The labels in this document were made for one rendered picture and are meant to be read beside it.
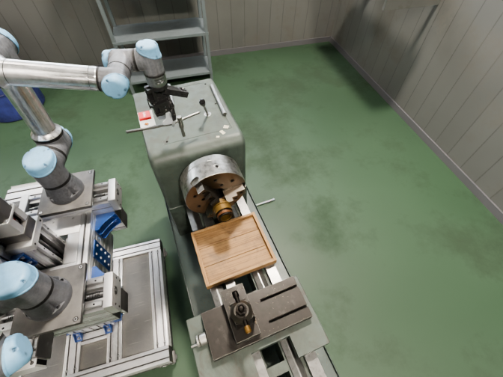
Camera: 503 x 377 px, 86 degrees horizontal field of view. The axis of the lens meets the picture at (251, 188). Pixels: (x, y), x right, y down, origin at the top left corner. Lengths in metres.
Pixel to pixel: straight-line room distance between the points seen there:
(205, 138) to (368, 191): 1.99
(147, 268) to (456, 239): 2.63
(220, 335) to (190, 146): 0.84
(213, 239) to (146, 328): 0.88
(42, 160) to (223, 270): 0.89
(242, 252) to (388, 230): 1.68
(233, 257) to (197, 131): 0.66
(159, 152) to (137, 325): 1.22
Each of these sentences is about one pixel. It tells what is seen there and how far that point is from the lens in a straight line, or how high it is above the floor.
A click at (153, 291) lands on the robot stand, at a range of 2.14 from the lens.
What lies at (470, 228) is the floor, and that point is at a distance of 3.21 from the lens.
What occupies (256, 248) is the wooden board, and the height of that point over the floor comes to 0.88.
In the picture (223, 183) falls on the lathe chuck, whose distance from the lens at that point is 1.31.
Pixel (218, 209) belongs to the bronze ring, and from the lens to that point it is 1.27.
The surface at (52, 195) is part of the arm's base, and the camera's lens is 1.46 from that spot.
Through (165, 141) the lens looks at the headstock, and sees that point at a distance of 1.41.
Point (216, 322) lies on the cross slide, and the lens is 1.24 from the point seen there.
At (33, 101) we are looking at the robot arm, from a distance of 1.34.
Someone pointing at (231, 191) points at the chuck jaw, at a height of 1.10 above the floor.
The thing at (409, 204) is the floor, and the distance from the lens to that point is 3.05.
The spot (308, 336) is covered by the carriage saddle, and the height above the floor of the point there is 0.92.
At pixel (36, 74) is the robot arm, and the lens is 1.08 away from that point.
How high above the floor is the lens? 2.18
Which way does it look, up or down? 53 degrees down
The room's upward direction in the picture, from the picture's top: 1 degrees clockwise
